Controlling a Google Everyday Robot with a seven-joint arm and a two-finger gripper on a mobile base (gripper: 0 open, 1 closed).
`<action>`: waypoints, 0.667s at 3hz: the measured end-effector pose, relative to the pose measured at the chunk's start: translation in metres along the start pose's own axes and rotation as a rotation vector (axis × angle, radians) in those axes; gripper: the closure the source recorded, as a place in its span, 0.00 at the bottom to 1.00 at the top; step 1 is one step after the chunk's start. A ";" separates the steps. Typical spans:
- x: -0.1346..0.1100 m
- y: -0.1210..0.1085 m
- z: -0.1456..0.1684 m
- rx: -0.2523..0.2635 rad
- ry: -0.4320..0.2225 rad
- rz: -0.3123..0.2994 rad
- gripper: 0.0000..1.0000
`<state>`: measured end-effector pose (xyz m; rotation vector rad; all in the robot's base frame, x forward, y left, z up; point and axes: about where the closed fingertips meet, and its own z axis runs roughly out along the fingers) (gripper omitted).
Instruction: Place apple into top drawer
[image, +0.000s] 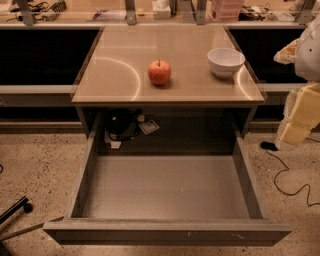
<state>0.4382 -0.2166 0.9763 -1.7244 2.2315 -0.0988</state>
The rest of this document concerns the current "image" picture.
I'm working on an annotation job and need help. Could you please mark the grey metal rod on floor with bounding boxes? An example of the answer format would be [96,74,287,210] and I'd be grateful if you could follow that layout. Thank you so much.
[0,216,64,242]

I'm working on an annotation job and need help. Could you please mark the black device behind drawer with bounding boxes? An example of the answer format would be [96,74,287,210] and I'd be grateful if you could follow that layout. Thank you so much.
[104,108,143,142]

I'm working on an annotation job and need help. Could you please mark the red apple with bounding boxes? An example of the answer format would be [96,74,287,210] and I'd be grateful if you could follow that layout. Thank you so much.
[148,60,171,86]

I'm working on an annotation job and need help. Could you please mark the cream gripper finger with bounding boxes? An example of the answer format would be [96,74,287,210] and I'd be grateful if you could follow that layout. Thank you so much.
[275,83,320,146]
[273,39,298,65]

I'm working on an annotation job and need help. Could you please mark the pink stacked bin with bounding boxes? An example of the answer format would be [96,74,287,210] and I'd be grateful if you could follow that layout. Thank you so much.
[211,0,242,20]

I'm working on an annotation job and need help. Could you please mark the grey cabinet with glossy top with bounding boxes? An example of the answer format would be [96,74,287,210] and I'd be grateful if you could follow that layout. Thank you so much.
[72,24,264,132]

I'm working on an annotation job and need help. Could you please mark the black power adapter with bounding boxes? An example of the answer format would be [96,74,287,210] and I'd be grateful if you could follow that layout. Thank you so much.
[260,141,277,151]

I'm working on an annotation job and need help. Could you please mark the white tissue box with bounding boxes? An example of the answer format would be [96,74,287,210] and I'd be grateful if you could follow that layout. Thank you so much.
[152,0,171,19]

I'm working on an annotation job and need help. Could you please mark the white label card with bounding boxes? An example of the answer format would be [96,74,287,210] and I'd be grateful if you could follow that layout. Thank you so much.
[139,120,159,135]

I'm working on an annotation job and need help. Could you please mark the open grey top drawer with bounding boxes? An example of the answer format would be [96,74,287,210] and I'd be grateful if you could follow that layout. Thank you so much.
[44,116,291,246]

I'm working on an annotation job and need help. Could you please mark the black chair leg with caster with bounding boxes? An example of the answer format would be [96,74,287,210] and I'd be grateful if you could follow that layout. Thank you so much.
[0,196,33,224]

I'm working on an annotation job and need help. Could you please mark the black floor cable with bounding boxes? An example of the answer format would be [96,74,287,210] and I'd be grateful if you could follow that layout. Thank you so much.
[263,136,320,208]

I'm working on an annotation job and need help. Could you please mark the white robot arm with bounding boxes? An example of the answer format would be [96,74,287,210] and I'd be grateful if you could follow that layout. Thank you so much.
[274,16,320,150]

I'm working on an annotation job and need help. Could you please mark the white bowl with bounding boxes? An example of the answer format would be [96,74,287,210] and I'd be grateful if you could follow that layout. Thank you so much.
[207,48,245,78]

